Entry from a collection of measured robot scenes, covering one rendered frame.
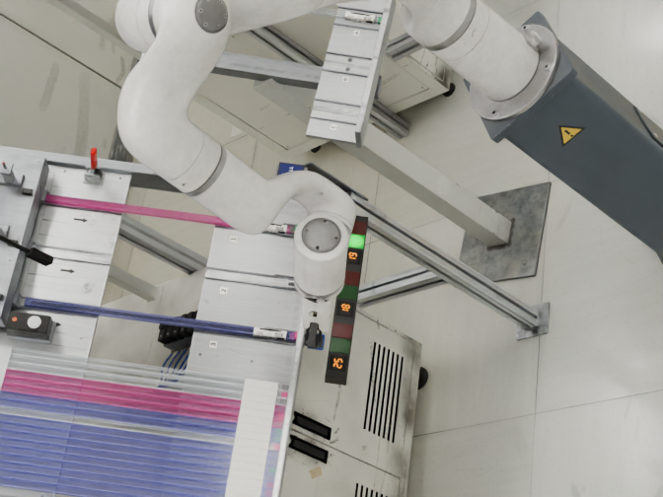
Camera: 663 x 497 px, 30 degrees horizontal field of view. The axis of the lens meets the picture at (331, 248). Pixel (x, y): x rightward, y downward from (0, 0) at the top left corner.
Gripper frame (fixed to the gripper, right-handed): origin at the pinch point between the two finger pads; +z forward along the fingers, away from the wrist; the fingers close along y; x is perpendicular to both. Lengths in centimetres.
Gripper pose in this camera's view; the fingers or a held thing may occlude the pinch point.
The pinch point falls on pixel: (317, 319)
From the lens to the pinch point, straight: 218.2
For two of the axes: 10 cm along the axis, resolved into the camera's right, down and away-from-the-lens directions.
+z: -0.3, 4.6, 8.9
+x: -9.9, -1.3, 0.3
